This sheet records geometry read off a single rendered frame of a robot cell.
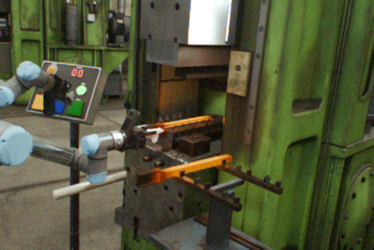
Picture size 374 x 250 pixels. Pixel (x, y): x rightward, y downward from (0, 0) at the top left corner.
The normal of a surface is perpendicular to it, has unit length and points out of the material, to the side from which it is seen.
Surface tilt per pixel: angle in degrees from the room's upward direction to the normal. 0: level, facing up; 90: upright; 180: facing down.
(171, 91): 90
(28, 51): 90
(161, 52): 90
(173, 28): 90
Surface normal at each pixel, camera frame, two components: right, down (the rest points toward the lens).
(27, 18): 0.48, 0.24
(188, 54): 0.71, 0.23
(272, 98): -0.70, 0.13
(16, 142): 0.85, 0.18
